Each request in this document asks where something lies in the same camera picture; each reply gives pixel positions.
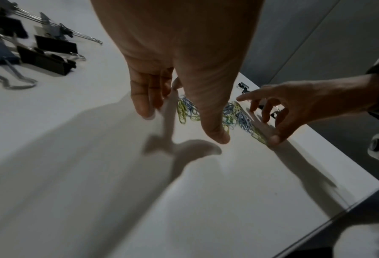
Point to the pile of coloured paper clips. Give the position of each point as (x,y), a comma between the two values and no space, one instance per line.
(188,108)

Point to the person's right hand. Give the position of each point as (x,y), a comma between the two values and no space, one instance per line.
(320,98)

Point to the group of black binder clips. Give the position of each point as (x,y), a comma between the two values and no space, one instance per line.
(43,61)
(243,86)

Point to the person's left hand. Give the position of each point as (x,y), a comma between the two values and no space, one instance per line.
(183,37)

